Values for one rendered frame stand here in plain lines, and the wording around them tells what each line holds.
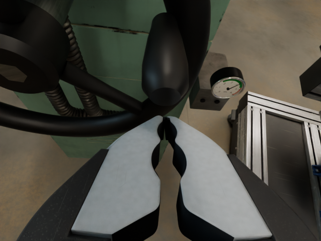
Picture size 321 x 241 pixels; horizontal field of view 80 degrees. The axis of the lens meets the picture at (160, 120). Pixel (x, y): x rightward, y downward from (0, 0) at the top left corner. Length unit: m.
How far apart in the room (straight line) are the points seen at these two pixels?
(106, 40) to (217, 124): 0.90
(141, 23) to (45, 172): 0.83
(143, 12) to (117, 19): 0.04
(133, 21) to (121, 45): 0.05
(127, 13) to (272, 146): 0.82
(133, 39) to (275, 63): 1.48
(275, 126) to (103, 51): 0.86
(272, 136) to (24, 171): 1.13
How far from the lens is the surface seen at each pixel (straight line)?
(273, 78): 1.63
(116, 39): 0.39
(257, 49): 1.80
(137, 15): 0.35
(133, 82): 0.46
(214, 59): 0.51
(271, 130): 1.03
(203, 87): 0.43
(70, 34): 0.25
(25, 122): 0.29
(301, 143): 1.09
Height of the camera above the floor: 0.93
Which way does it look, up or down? 59 degrees down
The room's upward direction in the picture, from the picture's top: 15 degrees clockwise
